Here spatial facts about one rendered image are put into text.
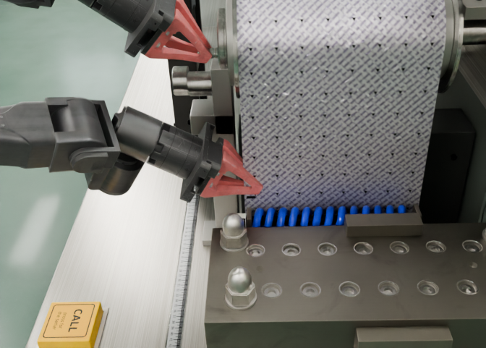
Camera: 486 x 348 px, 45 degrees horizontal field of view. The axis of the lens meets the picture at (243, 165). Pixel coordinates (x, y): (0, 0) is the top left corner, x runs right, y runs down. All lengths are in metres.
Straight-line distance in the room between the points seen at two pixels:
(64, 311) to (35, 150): 0.27
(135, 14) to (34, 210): 2.02
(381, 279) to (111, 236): 0.47
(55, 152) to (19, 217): 1.97
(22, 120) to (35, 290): 1.64
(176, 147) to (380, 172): 0.26
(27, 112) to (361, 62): 0.38
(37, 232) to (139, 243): 1.59
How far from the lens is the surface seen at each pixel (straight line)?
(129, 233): 0.99
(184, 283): 0.89
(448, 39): 0.72
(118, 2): 0.71
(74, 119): 0.70
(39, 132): 0.68
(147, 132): 0.72
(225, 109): 0.80
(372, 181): 0.79
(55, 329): 0.84
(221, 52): 0.71
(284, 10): 0.69
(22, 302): 2.26
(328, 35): 0.69
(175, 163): 0.73
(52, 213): 2.62
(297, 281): 0.70
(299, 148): 0.75
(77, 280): 0.93
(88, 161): 0.69
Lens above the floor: 1.53
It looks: 34 degrees down
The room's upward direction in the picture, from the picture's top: 3 degrees counter-clockwise
